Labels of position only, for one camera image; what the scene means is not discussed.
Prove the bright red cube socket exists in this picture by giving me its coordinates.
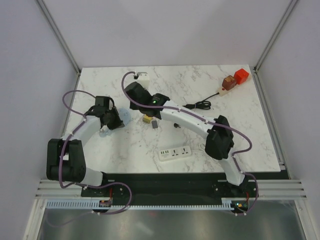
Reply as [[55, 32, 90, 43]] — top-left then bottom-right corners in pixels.
[[233, 68, 250, 85]]

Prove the cream red power strip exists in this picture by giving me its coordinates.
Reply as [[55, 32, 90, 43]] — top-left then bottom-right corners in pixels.
[[217, 84, 238, 97]]

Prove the aluminium frame rail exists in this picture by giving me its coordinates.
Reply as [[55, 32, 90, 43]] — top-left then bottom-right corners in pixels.
[[35, 179, 82, 199]]

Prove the dark red fish cube plug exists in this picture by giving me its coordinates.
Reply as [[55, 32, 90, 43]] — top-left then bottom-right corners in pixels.
[[222, 75, 237, 91]]

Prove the light blue coiled cable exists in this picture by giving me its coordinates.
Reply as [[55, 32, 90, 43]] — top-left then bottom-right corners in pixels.
[[99, 126, 113, 138]]

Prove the light blue round socket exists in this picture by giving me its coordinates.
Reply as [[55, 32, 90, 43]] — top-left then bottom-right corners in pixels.
[[118, 108, 132, 126]]

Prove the white cable duct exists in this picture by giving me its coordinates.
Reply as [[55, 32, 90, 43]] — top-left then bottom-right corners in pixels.
[[45, 199, 235, 211]]

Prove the white plug adapter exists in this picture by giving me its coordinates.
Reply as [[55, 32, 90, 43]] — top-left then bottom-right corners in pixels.
[[136, 72, 150, 90]]

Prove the yellow cube charger plug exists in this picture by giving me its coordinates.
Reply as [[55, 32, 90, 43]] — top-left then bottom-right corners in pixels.
[[142, 115, 153, 124]]

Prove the white USB power strip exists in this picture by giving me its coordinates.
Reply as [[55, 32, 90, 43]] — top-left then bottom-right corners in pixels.
[[158, 146, 192, 162]]

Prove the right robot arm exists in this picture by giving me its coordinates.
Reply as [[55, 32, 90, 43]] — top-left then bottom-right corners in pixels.
[[122, 81, 247, 197]]

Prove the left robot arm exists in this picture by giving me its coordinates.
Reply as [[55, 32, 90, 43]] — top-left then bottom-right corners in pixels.
[[46, 96, 125, 197]]

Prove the grey cube charger plug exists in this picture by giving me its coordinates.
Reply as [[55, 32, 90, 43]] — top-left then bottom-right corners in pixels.
[[151, 120, 159, 129]]

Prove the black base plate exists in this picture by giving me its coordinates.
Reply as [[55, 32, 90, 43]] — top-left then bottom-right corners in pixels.
[[79, 172, 260, 210]]

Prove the black coiled power cable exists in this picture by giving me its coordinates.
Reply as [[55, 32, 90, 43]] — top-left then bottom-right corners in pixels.
[[181, 92, 221, 111]]

